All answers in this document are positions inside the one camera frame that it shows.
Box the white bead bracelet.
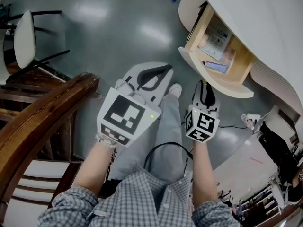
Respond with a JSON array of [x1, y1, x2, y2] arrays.
[[95, 131, 118, 149]]

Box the black power strip cable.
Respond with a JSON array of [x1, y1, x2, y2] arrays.
[[218, 124, 248, 130]]

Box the black waist pouch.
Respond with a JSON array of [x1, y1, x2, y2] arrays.
[[98, 178, 124, 199]]

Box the person's left forearm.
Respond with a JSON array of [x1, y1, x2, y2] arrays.
[[70, 140, 118, 201]]

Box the cluttered equipment rack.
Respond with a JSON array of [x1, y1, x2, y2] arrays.
[[217, 173, 288, 225]]

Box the white low cabinet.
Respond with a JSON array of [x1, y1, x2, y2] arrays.
[[269, 104, 302, 140]]

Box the wooden drawer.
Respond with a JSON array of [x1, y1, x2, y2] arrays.
[[178, 2, 255, 99]]

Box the person's white shoe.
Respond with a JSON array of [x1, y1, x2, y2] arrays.
[[168, 83, 183, 99]]

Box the person's right forearm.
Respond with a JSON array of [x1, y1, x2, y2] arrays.
[[190, 140, 219, 210]]

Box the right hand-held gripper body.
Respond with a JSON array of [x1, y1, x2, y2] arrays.
[[184, 103, 220, 143]]

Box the blue purple flat package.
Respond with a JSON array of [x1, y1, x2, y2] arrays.
[[204, 61, 230, 75]]

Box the clear plastic packet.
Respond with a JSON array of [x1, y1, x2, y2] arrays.
[[218, 46, 238, 66]]

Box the person's plaid shirt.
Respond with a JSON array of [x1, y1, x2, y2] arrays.
[[37, 166, 242, 227]]

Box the papers in drawer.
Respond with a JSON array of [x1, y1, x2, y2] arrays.
[[204, 15, 234, 60]]

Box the white power strip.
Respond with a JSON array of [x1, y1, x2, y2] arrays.
[[241, 113, 261, 131]]

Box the black body-worn cable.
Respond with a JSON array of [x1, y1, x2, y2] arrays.
[[143, 141, 194, 178]]

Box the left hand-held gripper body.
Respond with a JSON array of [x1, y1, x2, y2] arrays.
[[96, 79, 162, 148]]

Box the white cushioned black-frame chair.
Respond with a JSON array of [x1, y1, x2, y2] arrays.
[[0, 9, 71, 85]]

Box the brown wooden bench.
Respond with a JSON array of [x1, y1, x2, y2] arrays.
[[0, 65, 102, 227]]

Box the white curved desk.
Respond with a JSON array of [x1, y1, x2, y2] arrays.
[[178, 0, 303, 122]]

